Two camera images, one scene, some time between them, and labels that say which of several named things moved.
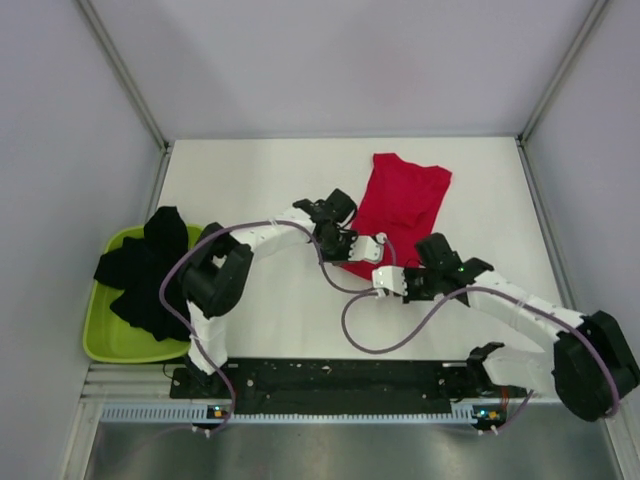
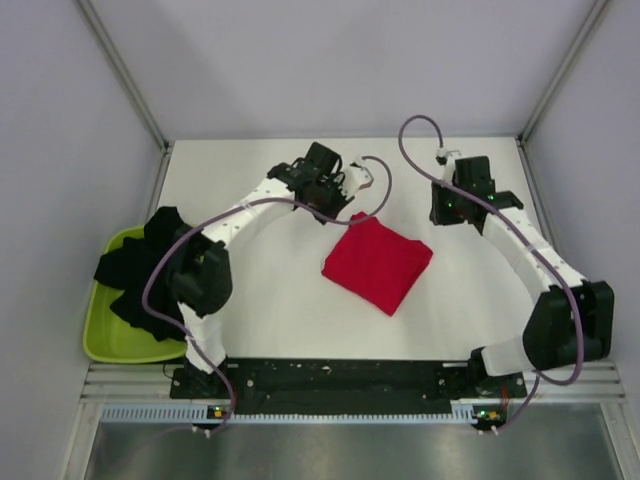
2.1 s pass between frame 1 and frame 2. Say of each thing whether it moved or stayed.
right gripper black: moved
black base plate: stayed
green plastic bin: stayed
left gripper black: moved
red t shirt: moved
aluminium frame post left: stayed
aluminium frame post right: stayed
